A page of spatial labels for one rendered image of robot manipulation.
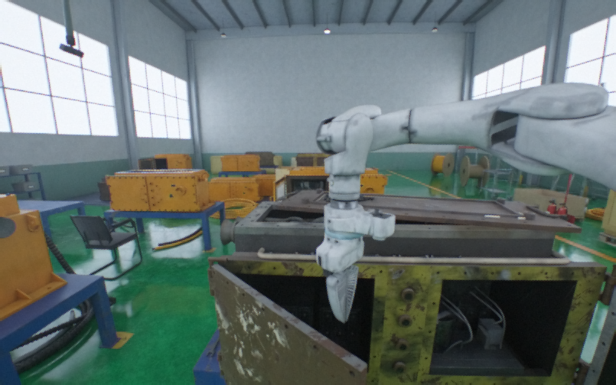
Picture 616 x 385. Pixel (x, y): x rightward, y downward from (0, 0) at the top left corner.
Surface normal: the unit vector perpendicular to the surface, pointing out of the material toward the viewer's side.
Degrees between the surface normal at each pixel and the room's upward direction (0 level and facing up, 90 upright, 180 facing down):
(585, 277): 90
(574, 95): 40
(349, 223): 90
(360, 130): 88
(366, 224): 90
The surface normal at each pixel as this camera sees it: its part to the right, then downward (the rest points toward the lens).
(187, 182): -0.05, 0.19
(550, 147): -0.94, 0.35
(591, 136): -0.99, -0.02
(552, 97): -0.48, -0.66
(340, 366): -0.68, 0.15
